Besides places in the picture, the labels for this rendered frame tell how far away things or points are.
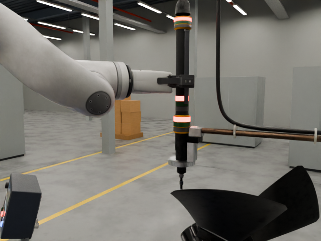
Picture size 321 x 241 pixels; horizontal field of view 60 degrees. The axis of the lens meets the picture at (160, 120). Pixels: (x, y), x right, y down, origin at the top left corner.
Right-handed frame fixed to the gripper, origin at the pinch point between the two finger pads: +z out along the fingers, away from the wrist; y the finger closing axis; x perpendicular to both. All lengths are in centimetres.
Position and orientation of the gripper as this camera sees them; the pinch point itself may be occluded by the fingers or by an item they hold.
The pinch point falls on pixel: (182, 81)
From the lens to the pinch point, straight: 70.6
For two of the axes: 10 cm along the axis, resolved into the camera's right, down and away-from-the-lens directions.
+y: 4.8, 1.0, -8.7
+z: 8.8, -0.6, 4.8
